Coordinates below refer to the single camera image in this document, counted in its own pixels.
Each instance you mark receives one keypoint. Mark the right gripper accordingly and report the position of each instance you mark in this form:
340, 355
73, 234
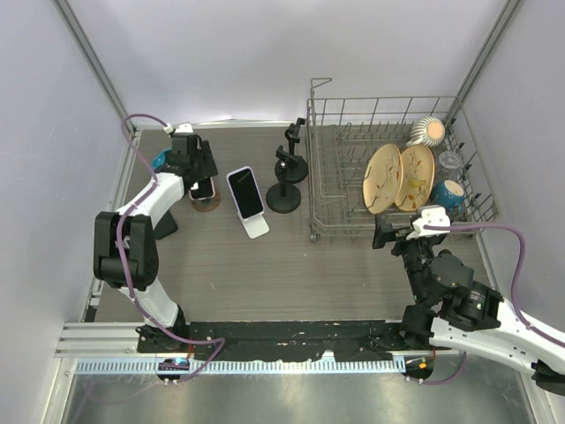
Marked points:
383, 232

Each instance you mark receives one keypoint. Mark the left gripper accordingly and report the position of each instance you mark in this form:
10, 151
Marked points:
207, 166

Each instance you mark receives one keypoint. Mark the pink case phone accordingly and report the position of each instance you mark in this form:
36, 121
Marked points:
202, 190

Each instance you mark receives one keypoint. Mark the black stand front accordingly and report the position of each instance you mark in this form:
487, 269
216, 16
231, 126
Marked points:
283, 197

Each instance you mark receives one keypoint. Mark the black stand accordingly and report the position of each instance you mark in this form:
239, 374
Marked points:
283, 197
298, 168

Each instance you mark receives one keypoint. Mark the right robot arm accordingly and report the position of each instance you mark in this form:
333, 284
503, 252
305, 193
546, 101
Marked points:
453, 310

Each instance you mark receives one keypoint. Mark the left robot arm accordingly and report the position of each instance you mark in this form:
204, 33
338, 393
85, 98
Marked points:
125, 250

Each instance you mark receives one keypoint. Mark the round wooden phone stand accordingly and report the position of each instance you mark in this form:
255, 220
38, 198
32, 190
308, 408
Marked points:
206, 205

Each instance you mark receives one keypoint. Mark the lilac case phone on white stand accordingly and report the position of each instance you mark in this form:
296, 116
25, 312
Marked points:
245, 193

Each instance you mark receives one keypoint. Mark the white folding phone stand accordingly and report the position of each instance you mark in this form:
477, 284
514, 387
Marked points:
255, 226

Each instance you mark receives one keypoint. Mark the blue dotted plate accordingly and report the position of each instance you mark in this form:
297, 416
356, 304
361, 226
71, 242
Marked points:
160, 159

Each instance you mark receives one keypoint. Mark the left yellow bird plate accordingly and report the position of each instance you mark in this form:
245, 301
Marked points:
383, 178

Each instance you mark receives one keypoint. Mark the yellow bird plate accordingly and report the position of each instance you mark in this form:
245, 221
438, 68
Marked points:
418, 177
383, 178

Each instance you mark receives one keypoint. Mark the right yellow bird plate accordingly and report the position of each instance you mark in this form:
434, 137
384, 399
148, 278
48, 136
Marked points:
418, 177

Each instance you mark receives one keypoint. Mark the blue mug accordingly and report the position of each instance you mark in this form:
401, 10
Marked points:
448, 194

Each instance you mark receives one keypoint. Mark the metal dish rack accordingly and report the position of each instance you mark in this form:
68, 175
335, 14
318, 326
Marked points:
344, 134

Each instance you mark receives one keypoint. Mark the clear glass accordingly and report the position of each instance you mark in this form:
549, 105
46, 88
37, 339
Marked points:
450, 164

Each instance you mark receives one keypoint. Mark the white ribbed cup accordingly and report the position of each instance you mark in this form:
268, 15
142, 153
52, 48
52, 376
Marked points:
428, 131

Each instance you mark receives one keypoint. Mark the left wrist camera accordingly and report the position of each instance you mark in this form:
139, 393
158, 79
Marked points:
178, 130

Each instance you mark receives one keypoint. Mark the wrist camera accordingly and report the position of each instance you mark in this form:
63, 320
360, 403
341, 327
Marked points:
429, 221
178, 130

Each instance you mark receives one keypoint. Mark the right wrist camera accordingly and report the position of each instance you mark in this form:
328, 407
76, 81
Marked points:
429, 221

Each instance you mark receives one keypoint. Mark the white cable duct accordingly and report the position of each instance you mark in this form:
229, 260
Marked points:
177, 366

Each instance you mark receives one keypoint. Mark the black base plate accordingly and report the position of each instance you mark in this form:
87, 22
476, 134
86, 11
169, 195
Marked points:
290, 341

